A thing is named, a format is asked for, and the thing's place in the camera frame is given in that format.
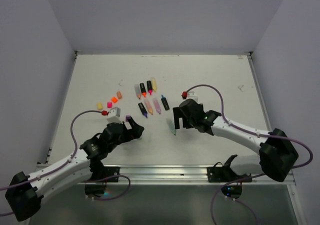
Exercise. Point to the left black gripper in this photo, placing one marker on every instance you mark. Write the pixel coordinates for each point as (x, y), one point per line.
(134, 132)

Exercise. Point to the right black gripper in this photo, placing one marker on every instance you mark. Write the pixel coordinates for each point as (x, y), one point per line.
(178, 112)

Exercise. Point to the pastel green highlighter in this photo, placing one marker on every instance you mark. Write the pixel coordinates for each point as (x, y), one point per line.
(171, 126)

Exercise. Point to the purple highlighter cap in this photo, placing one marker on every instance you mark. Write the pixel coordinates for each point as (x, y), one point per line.
(127, 118)

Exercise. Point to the black blue highlighter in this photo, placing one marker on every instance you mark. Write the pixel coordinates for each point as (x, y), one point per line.
(165, 103)

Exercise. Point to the purple highlighter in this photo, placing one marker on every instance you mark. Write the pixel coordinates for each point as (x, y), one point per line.
(143, 109)

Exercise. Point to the pastel pink highlighter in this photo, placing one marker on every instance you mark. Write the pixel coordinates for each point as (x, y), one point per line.
(156, 105)

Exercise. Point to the pastel yellow highlighter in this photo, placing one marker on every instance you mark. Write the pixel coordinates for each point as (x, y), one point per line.
(148, 106)

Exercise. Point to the neon pink highlighter cap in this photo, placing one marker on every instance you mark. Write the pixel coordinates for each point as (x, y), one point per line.
(109, 104)

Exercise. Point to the neon orange highlighter cap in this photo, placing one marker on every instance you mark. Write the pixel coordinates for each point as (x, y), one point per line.
(114, 99)

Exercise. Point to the black neon pink highlighter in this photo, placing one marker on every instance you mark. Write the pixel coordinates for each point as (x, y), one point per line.
(149, 87)

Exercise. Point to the black neon orange highlighter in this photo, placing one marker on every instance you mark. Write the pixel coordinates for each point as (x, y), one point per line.
(143, 89)

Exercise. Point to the pastel orange highlighter cap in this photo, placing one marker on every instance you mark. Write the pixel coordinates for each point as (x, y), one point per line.
(119, 95)

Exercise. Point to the pastel orange highlighter body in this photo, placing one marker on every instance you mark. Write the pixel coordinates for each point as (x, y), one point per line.
(137, 91)

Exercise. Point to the yellow highlighter cap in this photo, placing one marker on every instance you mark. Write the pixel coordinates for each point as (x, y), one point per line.
(99, 106)

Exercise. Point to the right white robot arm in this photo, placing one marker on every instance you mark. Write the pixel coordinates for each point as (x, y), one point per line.
(274, 154)

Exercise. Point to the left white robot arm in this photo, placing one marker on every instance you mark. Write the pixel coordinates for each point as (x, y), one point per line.
(26, 193)

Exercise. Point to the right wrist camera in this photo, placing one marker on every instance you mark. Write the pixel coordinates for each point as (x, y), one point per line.
(192, 95)

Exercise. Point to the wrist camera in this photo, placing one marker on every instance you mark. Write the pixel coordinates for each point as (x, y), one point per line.
(113, 115)
(192, 95)

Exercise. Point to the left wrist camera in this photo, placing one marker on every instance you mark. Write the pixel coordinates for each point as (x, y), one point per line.
(113, 115)

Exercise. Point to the aluminium rail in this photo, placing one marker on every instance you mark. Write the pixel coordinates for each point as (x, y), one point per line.
(200, 172)

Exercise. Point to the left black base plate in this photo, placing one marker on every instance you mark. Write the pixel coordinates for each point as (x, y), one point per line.
(98, 190)

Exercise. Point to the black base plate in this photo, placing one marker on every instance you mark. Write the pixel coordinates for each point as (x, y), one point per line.
(98, 190)
(223, 173)

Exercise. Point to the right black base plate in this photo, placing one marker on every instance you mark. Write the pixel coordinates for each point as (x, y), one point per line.
(223, 173)

